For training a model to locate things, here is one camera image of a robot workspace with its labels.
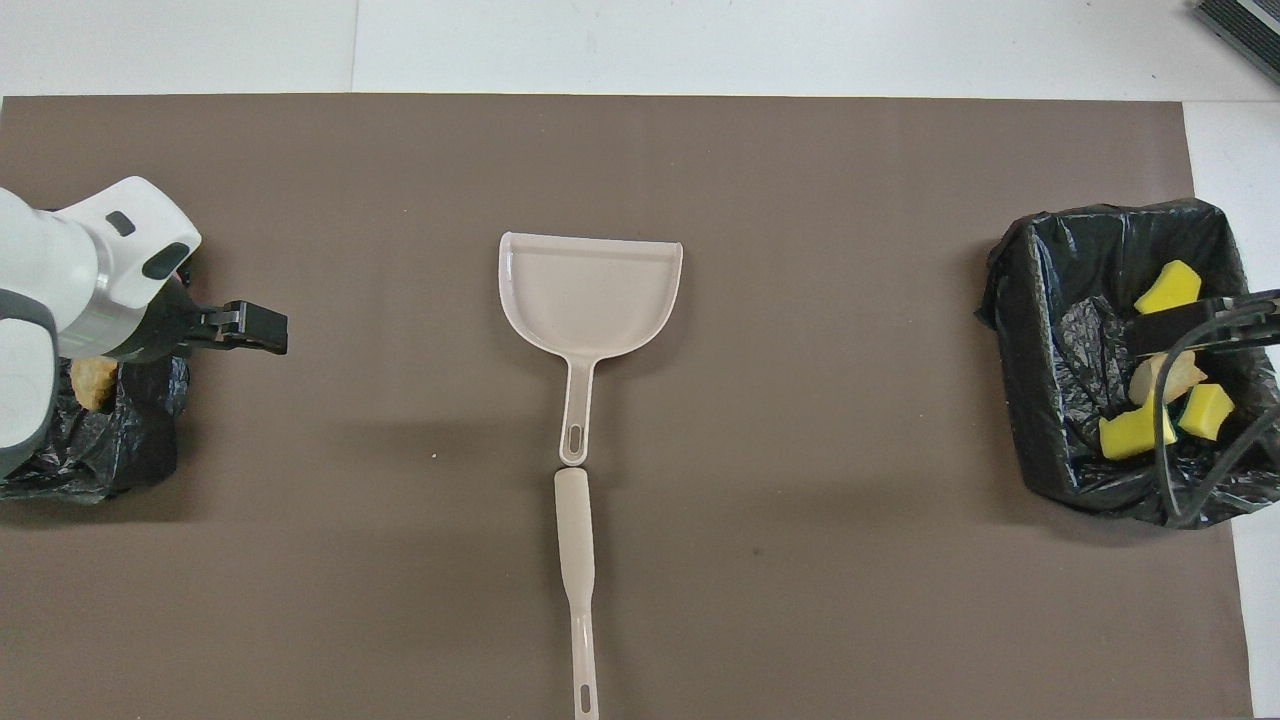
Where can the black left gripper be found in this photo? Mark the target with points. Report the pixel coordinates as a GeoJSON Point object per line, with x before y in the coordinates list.
{"type": "Point", "coordinates": [165, 325]}

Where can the large yellow sponge piece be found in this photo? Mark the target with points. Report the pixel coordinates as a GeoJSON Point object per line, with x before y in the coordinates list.
{"type": "Point", "coordinates": [1168, 288]}

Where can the beige stone-like chunk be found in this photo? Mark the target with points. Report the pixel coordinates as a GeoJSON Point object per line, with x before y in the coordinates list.
{"type": "Point", "coordinates": [1185, 375]}

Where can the small yellow sponge piece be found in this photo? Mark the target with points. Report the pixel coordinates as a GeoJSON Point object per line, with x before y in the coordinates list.
{"type": "Point", "coordinates": [1207, 410]}

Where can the notched yellow sponge piece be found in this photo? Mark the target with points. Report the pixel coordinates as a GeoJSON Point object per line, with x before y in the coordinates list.
{"type": "Point", "coordinates": [1130, 435]}

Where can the pale cream chip piece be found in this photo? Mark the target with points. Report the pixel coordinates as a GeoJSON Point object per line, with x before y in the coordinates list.
{"type": "Point", "coordinates": [93, 380]}

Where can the beige plastic dustpan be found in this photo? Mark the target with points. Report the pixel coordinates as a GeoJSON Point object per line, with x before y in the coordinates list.
{"type": "Point", "coordinates": [590, 300]}

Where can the beige brush with black bristles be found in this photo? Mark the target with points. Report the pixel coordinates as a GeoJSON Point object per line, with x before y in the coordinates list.
{"type": "Point", "coordinates": [575, 530]}

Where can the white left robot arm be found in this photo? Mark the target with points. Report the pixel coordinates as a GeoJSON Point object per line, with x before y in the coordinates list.
{"type": "Point", "coordinates": [50, 270]}

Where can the black bag lined bin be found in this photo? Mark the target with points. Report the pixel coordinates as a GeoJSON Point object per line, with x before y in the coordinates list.
{"type": "Point", "coordinates": [1060, 330]}
{"type": "Point", "coordinates": [110, 450]}

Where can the dark ribbed corner object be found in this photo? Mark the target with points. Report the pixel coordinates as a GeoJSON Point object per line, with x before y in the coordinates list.
{"type": "Point", "coordinates": [1250, 30]}

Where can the brown table mat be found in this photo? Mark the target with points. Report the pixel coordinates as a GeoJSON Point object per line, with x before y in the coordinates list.
{"type": "Point", "coordinates": [640, 160]}

